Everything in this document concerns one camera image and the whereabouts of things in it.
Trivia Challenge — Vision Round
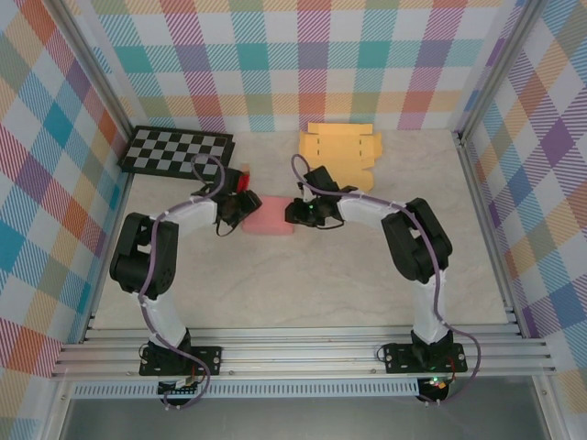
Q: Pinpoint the pink paper box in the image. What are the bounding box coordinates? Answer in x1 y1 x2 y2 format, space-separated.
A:
241 196 294 237

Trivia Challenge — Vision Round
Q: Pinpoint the yellow paper box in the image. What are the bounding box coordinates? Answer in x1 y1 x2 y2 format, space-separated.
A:
298 121 384 192

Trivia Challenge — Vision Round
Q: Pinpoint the black and grey checkerboard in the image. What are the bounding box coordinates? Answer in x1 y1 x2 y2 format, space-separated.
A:
116 125 238 184

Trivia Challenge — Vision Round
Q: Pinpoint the small green circuit board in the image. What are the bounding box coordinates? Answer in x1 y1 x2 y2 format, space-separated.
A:
158 378 203 396

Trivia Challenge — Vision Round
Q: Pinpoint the circuit board with lit LED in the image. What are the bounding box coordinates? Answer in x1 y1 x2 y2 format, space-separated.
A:
421 375 450 393

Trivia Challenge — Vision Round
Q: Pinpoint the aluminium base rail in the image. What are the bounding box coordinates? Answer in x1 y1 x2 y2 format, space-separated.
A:
50 325 559 381

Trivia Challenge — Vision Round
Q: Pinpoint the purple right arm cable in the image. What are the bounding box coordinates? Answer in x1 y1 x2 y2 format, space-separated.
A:
291 154 482 407

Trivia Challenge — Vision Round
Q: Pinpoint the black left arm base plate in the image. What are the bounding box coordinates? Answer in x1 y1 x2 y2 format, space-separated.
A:
138 346 225 378

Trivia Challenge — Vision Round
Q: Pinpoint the aluminium frame side rail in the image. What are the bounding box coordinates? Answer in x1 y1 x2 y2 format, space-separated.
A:
456 132 526 338

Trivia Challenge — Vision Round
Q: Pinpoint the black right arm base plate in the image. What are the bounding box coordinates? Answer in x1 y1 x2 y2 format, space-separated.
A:
383 343 469 375

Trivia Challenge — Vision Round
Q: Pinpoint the slotted grey cable duct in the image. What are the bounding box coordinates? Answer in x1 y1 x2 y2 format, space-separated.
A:
72 382 421 399

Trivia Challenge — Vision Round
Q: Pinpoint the aluminium frame post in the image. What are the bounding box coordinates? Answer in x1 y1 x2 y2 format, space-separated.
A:
50 0 138 138
453 0 549 143

